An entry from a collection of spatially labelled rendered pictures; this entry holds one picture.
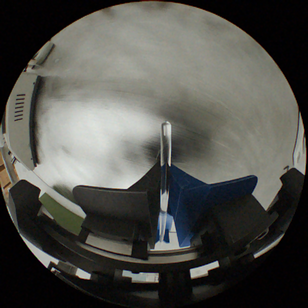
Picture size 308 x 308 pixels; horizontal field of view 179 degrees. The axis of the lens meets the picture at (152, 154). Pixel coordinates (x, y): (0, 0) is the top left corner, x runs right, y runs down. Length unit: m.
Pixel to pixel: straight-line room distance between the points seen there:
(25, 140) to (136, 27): 0.25
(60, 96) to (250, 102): 0.24
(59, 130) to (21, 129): 0.11
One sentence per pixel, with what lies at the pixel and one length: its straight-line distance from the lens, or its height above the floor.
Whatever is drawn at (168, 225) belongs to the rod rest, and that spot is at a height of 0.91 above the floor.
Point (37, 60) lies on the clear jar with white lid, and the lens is 0.28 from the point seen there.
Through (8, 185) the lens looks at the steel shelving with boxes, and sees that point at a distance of 2.69.
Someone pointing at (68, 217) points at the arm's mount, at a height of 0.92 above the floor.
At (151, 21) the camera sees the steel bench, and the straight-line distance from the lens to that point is 0.16.
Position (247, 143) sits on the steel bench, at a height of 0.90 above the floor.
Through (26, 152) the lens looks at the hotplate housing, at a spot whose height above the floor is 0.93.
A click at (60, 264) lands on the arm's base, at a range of 0.35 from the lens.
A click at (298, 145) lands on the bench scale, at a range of 0.52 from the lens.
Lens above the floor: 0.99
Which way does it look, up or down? 69 degrees down
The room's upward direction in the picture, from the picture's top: 174 degrees counter-clockwise
